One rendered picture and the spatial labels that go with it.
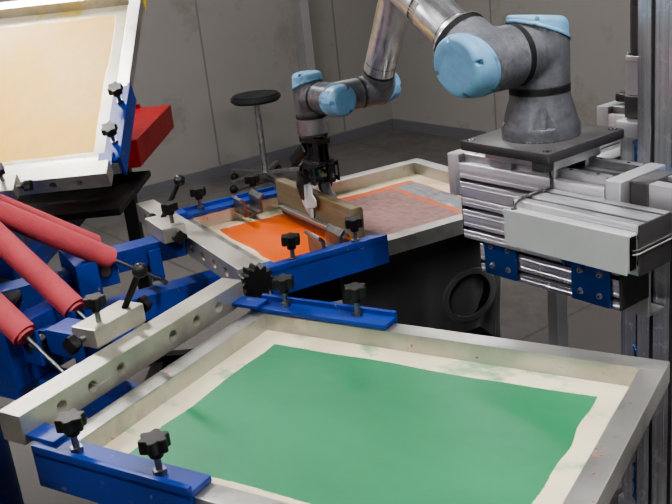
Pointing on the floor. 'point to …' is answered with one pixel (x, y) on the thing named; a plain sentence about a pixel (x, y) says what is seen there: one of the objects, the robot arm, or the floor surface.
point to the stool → (258, 135)
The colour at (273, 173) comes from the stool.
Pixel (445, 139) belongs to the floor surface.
